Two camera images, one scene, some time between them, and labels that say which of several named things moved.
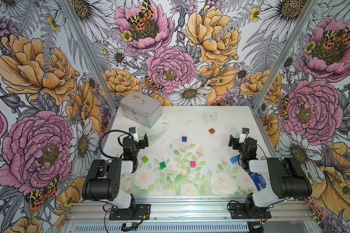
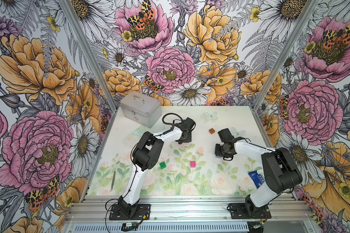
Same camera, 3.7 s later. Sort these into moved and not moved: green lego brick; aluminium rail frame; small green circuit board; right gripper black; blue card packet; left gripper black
Moved: right gripper black; left gripper black
Not moved: aluminium rail frame; blue card packet; green lego brick; small green circuit board
